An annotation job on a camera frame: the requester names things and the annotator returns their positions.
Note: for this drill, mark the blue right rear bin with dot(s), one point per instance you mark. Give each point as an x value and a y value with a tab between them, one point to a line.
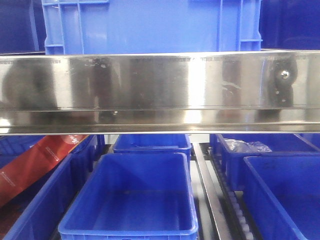
232	163

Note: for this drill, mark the red packaging bag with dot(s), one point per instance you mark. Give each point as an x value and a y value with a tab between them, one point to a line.
29	167

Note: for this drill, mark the blue centre rear bin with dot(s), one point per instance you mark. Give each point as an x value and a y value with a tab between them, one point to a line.
154	143

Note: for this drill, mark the blue bin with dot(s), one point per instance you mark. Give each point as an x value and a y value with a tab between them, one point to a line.
232	163
133	196
154	143
282	194
35	213

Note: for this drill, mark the dark blue upper right crate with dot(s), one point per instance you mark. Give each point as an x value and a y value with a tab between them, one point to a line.
290	24

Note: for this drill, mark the blue centre front bin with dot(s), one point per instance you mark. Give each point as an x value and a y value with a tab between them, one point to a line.
133	196

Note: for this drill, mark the dark blue crate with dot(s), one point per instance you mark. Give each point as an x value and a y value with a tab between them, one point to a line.
22	26
290	24

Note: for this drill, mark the black roller track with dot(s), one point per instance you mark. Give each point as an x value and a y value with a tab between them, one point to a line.
237	212

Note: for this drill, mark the shelf beam screw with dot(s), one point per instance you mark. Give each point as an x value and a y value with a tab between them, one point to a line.
285	74

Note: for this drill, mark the large blue upper crate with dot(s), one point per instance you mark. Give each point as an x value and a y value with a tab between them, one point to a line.
150	26

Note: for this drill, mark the blue left bin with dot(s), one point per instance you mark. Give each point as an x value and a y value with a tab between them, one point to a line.
35	213

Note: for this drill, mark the clear plastic bag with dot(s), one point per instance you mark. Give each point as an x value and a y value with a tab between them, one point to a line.
240	146

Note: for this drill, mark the dark blue upper left crate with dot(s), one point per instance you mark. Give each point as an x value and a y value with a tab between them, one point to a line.
22	26

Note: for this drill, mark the stainless steel shelf beam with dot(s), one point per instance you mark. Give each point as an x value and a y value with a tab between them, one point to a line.
201	92

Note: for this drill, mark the steel shelf divider rail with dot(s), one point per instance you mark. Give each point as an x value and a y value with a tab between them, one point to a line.
217	217

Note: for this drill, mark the blue right front bin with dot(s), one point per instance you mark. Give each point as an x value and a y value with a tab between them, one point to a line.
282	194

